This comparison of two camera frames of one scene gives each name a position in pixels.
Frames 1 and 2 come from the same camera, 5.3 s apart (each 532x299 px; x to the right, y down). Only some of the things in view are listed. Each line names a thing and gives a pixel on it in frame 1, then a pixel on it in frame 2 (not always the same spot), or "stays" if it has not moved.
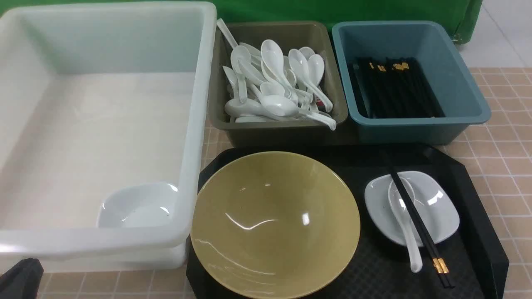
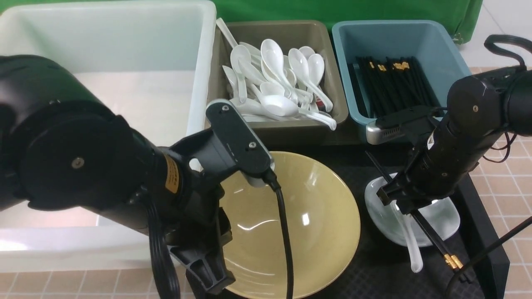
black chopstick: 433,254 to 456,260
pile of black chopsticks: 397,87 stays
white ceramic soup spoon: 397,205 stays
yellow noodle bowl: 275,225 stays
